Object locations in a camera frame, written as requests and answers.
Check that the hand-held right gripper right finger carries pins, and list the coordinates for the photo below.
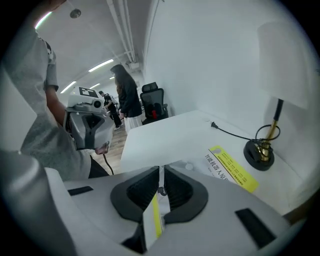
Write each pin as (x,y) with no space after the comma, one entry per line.
(212,225)

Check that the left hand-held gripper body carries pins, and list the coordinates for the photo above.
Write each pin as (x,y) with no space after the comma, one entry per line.
(83,102)

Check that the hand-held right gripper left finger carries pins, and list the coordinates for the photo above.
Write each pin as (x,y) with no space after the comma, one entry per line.
(95,200)

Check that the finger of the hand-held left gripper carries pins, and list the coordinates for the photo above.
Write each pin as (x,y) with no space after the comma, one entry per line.
(76,130)
(106,130)

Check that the white and yellow card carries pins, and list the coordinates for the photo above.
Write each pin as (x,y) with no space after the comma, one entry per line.
(150,220)

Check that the person's left forearm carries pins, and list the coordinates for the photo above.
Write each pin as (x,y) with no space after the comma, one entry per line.
(55,105)

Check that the person's left hand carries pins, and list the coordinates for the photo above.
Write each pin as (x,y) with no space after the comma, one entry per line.
(103,148)

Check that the ceiling light strip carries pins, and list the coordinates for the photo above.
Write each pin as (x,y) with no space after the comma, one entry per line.
(43,20)
(100,65)
(68,87)

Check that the person's black trousers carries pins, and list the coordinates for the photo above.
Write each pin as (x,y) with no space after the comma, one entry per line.
(98,170)

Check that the person's grey shirt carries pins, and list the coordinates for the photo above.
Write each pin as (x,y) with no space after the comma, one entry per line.
(47,140)

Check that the red item on chair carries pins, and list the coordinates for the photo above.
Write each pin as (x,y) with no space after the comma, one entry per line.
(155,114)

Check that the yellow-green grey book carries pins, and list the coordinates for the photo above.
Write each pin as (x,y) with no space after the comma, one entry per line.
(235,172)

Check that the black office chair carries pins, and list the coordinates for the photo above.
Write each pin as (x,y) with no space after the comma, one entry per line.
(152,96)

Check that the white ceiling pipes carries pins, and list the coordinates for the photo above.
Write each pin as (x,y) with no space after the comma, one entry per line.
(122,27)

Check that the round ceiling fixture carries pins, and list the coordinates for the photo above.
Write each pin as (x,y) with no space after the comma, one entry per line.
(75,13)

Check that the white shade table lamp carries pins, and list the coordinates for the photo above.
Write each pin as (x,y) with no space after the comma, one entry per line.
(282,62)

